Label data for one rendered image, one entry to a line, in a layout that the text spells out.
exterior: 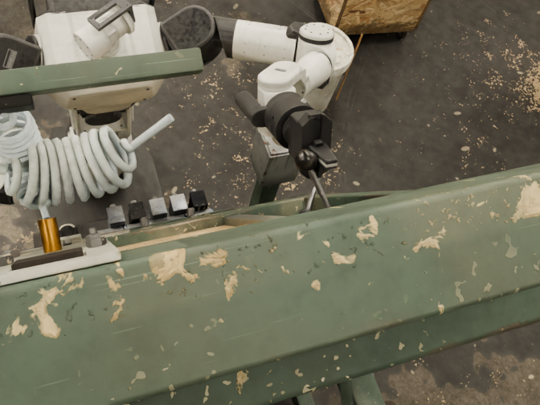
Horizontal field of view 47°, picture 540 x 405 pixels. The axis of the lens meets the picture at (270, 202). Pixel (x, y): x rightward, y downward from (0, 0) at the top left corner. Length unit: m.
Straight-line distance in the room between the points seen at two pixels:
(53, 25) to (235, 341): 1.07
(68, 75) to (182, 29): 0.93
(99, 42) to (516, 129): 2.64
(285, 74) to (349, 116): 2.00
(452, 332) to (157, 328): 0.45
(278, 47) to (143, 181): 1.30
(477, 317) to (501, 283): 0.26
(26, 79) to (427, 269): 0.36
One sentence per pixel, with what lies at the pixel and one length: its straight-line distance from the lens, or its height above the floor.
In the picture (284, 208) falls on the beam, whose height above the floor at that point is 0.90.
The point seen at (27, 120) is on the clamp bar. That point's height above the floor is 1.93.
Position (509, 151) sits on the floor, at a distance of 3.45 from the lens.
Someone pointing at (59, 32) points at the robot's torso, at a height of 1.36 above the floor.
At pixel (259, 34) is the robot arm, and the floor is 1.38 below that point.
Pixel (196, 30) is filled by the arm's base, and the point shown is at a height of 1.36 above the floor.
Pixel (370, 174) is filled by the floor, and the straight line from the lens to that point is 3.01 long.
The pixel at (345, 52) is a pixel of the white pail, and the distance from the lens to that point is 2.96.
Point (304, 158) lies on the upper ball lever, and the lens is 1.01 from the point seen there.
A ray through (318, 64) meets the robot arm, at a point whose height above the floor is 1.43.
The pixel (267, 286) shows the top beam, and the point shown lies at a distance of 0.47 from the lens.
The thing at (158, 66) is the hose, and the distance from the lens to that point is 0.54.
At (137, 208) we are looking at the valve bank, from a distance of 1.85.
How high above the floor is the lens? 2.37
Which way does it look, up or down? 58 degrees down
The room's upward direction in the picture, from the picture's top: 19 degrees clockwise
